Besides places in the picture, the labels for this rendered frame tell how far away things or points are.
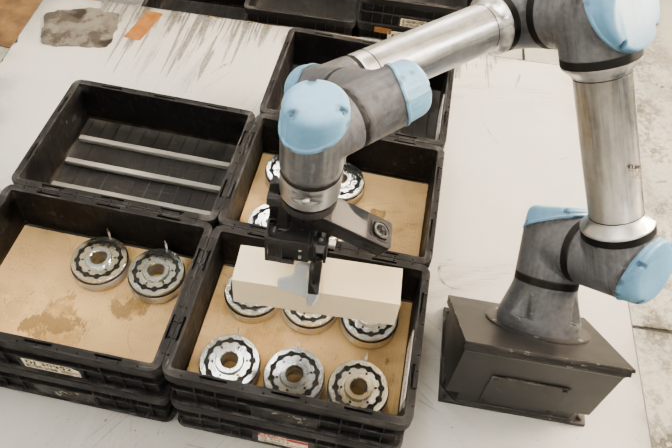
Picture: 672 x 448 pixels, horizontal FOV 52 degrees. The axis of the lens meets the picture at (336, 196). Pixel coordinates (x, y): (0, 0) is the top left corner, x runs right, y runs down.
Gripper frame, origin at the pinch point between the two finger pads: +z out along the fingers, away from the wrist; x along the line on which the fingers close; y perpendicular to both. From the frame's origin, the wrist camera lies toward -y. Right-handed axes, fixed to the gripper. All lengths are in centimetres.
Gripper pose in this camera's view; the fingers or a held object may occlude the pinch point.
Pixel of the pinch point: (318, 280)
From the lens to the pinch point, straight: 100.3
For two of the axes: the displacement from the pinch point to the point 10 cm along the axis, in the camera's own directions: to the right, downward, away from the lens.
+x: -1.3, 7.7, -6.3
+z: -0.7, 6.3, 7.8
